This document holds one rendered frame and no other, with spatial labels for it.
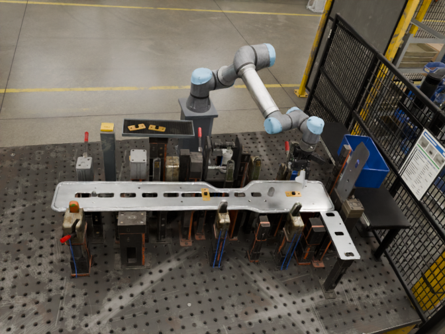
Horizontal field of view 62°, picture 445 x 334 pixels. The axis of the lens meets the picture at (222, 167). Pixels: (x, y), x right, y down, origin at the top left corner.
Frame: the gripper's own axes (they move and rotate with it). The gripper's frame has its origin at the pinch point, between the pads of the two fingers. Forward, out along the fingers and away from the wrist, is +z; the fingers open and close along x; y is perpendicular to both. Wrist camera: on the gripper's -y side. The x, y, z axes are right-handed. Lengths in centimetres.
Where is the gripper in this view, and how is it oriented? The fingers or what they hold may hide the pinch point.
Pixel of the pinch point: (298, 178)
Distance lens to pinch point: 190.7
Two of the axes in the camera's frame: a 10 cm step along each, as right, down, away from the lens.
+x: 1.5, 6.6, -7.3
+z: -1.4, 7.5, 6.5
